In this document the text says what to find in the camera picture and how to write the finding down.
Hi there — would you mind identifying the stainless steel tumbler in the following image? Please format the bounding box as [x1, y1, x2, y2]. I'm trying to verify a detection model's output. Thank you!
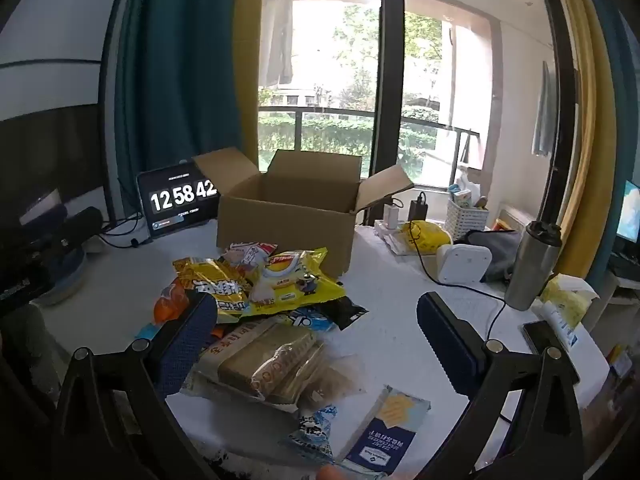
[504, 219, 564, 312]

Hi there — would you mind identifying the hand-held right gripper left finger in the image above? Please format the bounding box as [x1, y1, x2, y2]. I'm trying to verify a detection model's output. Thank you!
[50, 291, 219, 480]

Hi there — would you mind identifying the white woven basket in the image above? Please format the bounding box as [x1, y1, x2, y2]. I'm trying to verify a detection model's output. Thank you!
[446, 194, 489, 242]

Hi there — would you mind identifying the red white snack packet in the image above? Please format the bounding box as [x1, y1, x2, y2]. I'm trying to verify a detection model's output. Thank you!
[221, 241, 279, 272]

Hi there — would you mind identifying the yellow plastic bag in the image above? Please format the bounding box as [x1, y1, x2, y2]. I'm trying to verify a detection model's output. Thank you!
[401, 219, 454, 257]

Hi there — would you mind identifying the yellow tissue pack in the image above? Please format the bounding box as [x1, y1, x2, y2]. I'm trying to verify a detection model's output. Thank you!
[539, 273, 599, 329]

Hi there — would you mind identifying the black blue snack packet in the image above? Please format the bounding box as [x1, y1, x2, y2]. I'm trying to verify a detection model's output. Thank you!
[277, 296, 369, 334]

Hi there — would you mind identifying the gold foil snack bag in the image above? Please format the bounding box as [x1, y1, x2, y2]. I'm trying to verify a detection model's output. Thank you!
[172, 256, 252, 327]

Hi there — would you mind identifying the black smartphone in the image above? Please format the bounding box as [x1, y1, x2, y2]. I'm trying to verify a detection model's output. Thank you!
[521, 319, 582, 387]

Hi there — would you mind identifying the white box-shaped device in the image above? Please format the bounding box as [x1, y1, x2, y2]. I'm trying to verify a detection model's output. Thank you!
[435, 243, 494, 284]

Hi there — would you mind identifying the black balcony railing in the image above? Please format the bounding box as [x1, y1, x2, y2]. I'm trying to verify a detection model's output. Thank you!
[257, 105, 482, 186]

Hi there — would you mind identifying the black screen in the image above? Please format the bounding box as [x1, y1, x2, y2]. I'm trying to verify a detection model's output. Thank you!
[0, 104, 108, 233]

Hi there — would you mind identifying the black cable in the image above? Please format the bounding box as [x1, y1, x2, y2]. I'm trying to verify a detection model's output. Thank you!
[406, 219, 509, 347]

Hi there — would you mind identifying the teal curtain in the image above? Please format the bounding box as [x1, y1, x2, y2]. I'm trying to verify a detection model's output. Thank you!
[584, 7, 640, 287]
[114, 0, 247, 173]

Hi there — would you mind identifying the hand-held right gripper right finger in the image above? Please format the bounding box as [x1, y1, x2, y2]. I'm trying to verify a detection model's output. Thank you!
[416, 290, 586, 480]

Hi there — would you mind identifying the blue white flat packet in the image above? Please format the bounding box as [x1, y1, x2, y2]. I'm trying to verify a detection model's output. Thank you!
[344, 384, 432, 477]

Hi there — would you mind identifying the tablet with clock display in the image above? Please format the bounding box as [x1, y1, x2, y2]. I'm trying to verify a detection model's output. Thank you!
[136, 160, 221, 239]

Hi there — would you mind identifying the clear bread package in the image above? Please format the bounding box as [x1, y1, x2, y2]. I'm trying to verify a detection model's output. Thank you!
[181, 316, 329, 414]

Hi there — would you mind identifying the grey pouch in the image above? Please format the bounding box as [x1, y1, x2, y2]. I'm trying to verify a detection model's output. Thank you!
[452, 228, 522, 282]

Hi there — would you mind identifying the white power strip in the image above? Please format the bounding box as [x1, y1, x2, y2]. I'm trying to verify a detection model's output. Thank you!
[374, 220, 407, 257]

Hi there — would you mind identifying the clear bag of brown snacks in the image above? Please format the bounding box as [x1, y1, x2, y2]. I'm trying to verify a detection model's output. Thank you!
[295, 346, 369, 407]

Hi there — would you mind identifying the orange snack bag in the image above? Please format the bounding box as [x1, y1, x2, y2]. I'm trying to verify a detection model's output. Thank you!
[153, 279, 192, 324]

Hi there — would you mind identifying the computer monitor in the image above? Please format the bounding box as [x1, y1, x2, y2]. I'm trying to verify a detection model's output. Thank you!
[615, 179, 640, 247]

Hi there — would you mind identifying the brown cardboard box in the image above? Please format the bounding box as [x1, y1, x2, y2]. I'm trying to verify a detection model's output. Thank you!
[192, 147, 416, 277]

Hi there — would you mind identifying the small blue white snack packet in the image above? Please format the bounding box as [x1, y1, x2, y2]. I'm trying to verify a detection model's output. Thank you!
[284, 404, 339, 463]

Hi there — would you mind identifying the hanging pale blue towel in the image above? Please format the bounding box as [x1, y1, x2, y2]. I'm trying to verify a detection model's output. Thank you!
[531, 59, 557, 157]

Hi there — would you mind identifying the yellow curtain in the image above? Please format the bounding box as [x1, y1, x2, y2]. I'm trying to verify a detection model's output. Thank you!
[234, 0, 267, 171]
[554, 0, 617, 282]

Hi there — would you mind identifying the yellow cartoon snack bag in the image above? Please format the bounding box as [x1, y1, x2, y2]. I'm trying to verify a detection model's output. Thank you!
[239, 246, 347, 319]

